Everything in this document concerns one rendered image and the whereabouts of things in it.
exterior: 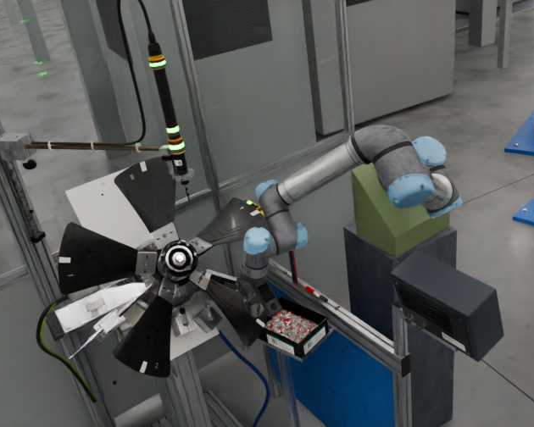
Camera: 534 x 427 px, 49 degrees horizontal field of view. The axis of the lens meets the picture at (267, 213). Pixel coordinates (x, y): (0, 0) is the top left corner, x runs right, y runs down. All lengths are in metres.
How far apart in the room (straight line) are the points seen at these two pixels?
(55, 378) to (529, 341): 2.31
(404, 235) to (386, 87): 3.97
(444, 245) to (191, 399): 1.12
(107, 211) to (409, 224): 1.07
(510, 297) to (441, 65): 3.31
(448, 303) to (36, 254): 1.50
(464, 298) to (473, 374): 1.59
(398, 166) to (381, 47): 4.31
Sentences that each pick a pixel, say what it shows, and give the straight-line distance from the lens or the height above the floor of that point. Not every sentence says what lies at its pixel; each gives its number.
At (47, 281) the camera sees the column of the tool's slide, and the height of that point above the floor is 0.99.
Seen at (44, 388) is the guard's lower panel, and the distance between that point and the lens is 2.84.
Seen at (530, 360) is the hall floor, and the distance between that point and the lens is 3.22.
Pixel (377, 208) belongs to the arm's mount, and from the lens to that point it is 2.06.
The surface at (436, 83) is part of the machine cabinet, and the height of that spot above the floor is 0.21.
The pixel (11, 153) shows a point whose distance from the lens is 2.12.
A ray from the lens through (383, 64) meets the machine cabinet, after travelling 5.87.
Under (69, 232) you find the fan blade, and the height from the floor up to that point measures 1.38.
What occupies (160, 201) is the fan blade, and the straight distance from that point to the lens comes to 1.92.
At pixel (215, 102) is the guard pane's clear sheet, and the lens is 2.64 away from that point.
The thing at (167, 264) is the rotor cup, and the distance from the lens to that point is 1.83.
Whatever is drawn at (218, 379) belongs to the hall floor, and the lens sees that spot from 3.17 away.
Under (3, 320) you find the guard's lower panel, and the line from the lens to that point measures 2.61.
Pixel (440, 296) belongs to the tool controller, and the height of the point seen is 1.23.
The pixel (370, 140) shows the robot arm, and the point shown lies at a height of 1.56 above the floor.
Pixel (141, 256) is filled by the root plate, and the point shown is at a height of 1.24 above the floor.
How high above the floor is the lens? 2.18
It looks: 29 degrees down
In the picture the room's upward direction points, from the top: 9 degrees counter-clockwise
